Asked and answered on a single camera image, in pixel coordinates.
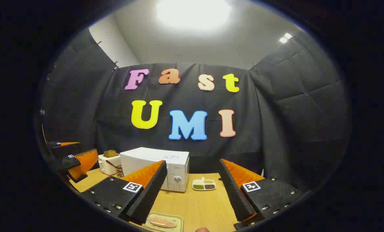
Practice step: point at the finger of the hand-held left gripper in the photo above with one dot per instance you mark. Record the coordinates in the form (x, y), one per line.
(82, 162)
(66, 149)

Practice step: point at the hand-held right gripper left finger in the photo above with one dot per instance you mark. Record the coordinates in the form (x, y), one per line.
(153, 190)

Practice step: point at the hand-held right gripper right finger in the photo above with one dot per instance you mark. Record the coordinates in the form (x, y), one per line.
(234, 193)

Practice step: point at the white microwave oven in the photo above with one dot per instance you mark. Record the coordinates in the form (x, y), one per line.
(176, 170)

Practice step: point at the sausage bread roll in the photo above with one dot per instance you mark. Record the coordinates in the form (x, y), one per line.
(161, 222)

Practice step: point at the pale green food tray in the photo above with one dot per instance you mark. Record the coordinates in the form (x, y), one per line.
(178, 219)

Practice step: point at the white toaster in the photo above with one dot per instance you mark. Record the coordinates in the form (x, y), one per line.
(106, 166)

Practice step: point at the wooden spoon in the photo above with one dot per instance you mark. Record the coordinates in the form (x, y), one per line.
(111, 164)

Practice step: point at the brown bread slice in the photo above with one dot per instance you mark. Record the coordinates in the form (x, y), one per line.
(110, 153)

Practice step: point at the white divided bean dish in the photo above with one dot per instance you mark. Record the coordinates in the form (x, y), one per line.
(204, 183)

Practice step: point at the glass utensil holder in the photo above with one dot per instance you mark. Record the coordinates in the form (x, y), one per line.
(120, 174)

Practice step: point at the small ceiling light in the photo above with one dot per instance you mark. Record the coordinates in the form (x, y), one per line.
(285, 37)

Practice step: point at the large ceiling light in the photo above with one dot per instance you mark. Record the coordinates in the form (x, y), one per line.
(193, 13)

